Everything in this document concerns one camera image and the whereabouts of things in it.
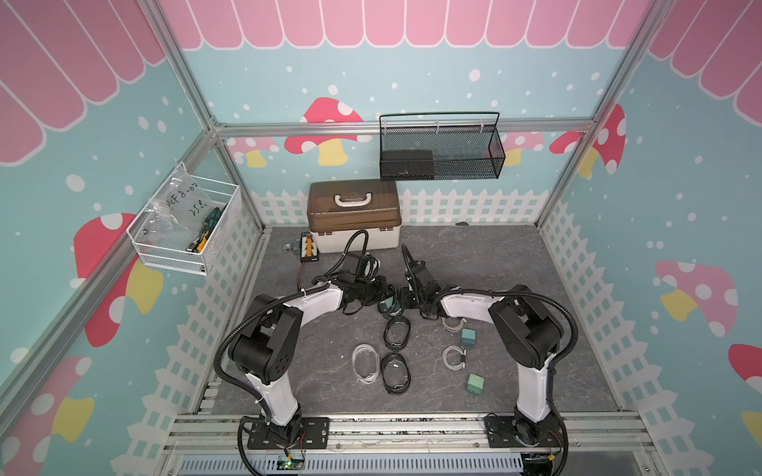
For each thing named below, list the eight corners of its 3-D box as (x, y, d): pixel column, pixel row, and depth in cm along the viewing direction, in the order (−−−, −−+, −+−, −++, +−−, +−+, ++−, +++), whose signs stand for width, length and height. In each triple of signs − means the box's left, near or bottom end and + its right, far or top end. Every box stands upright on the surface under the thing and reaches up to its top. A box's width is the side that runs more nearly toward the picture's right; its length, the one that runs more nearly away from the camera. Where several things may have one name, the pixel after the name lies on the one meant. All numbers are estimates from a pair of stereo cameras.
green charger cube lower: (465, 390, 83) (467, 388, 81) (468, 375, 85) (470, 372, 84) (480, 396, 82) (483, 394, 80) (483, 380, 85) (485, 378, 83)
